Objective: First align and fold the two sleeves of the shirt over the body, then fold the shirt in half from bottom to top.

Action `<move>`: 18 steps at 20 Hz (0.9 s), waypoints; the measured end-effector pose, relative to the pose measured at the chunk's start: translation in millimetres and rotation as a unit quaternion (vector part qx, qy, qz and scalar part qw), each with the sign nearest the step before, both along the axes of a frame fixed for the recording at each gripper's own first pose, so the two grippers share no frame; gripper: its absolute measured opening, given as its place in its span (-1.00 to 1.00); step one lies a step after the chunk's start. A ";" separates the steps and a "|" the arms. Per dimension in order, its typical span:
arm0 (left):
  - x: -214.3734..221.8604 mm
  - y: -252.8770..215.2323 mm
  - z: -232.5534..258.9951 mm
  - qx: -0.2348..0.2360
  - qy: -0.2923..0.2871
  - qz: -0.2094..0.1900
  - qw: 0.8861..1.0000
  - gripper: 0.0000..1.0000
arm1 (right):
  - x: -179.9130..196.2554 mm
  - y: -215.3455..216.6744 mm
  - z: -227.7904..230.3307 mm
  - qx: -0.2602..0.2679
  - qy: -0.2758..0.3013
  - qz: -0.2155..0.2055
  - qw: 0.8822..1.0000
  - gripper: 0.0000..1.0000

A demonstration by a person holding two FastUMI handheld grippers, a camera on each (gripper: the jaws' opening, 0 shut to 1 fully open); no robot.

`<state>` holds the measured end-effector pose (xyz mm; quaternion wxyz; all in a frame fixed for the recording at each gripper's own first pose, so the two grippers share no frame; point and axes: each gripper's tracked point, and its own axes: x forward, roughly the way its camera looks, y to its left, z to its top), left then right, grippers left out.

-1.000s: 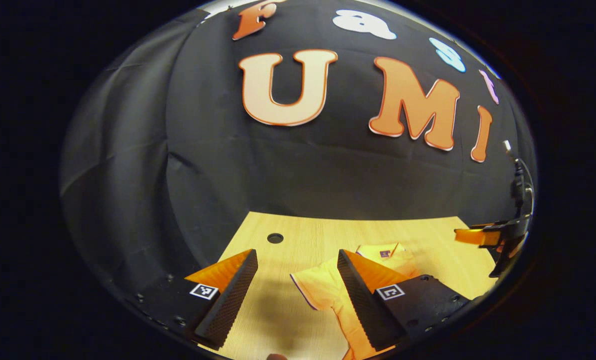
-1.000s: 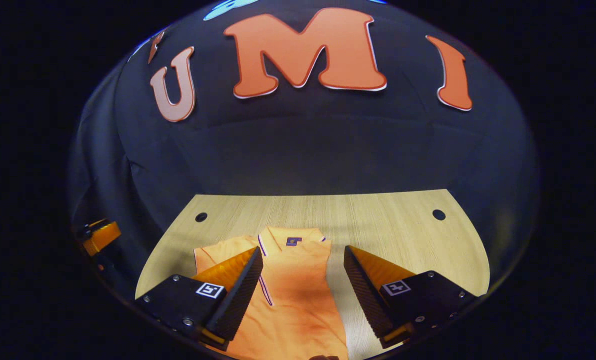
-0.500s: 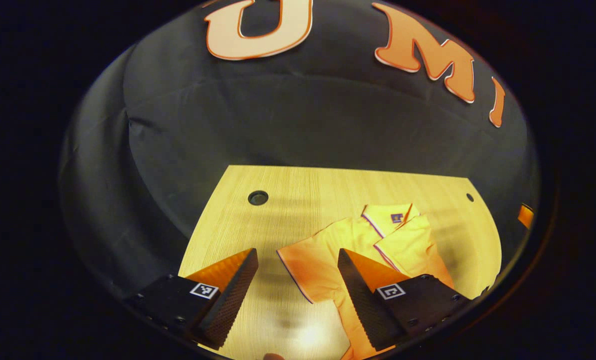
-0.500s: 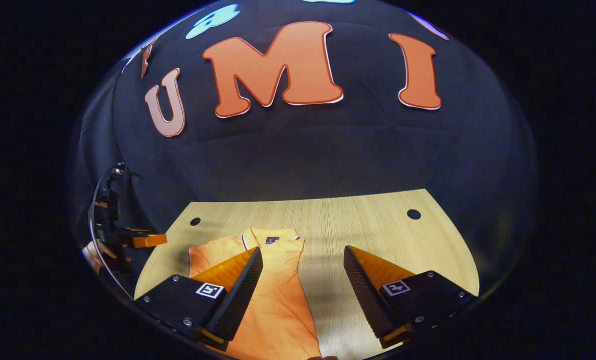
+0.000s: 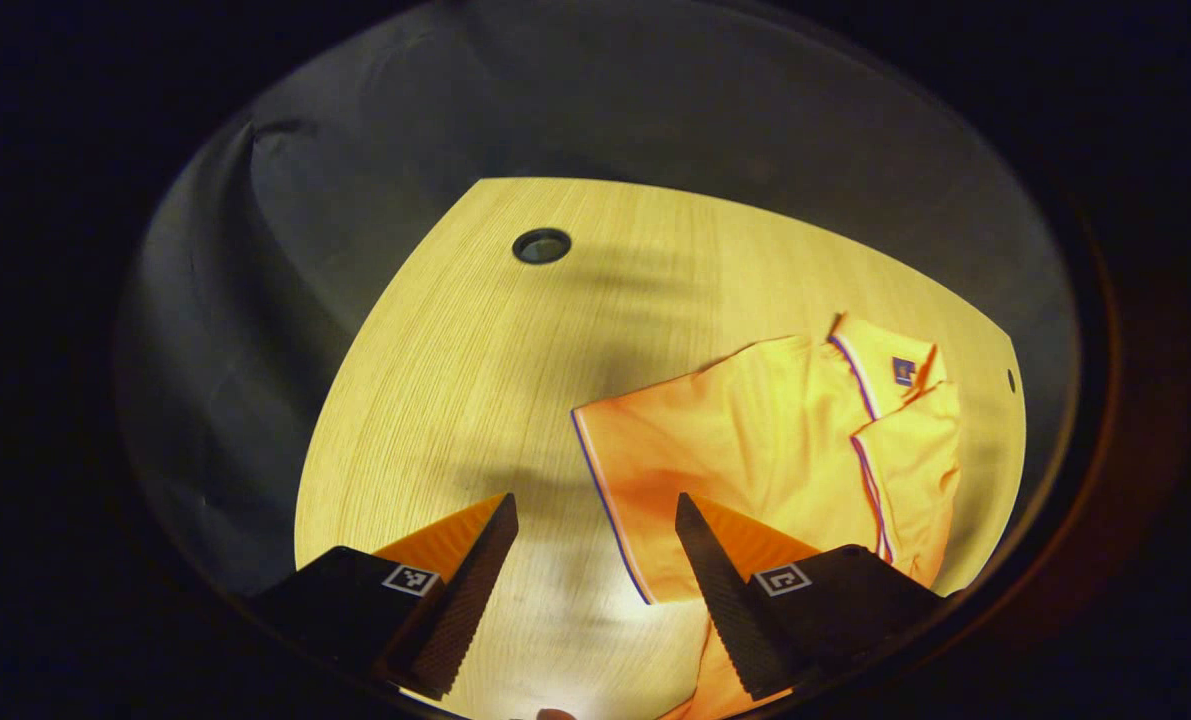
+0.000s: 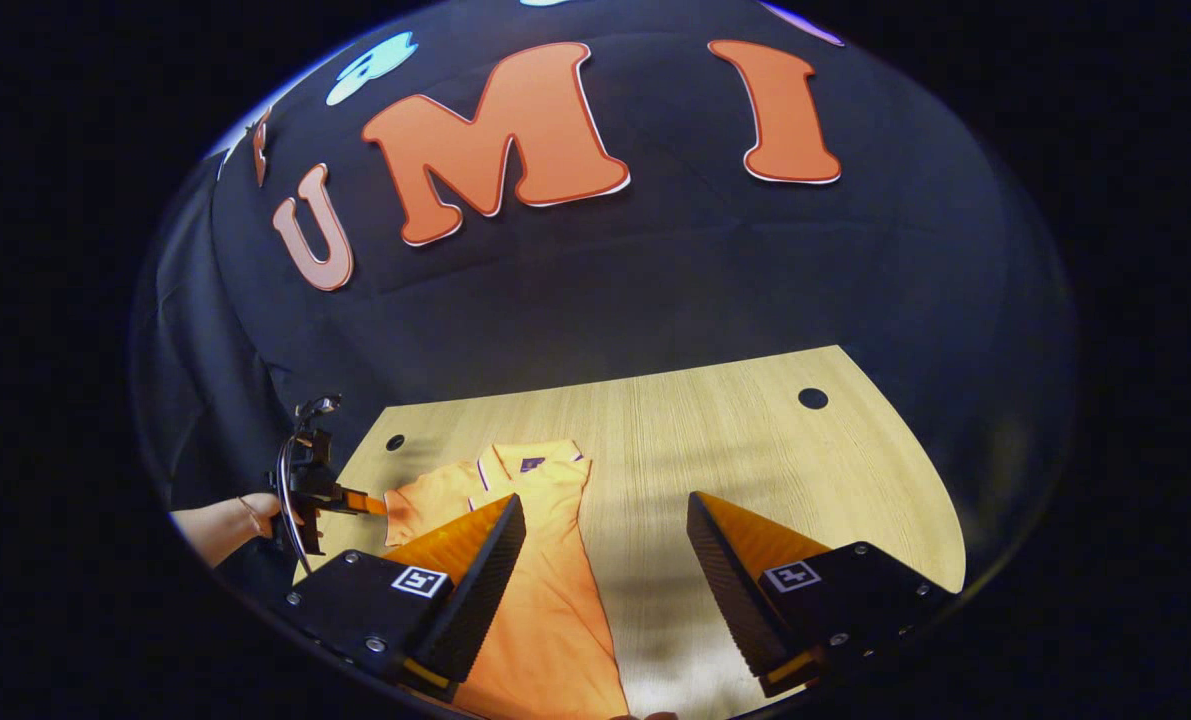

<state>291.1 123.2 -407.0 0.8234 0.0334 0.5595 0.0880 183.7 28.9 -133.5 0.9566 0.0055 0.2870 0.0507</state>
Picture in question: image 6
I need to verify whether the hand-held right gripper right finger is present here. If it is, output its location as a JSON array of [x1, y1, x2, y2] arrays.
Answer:
[[687, 491, 956, 699]]

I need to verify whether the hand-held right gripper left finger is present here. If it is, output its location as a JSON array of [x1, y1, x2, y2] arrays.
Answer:
[[275, 493, 528, 701]]

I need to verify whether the orange T-shirt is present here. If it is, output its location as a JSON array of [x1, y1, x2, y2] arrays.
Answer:
[[383, 440, 631, 720]]

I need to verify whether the black backdrop cloth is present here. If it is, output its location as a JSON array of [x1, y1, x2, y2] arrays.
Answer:
[[130, 0, 1076, 601]]

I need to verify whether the thin black cable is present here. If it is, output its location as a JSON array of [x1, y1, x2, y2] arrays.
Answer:
[[275, 432, 322, 579]]

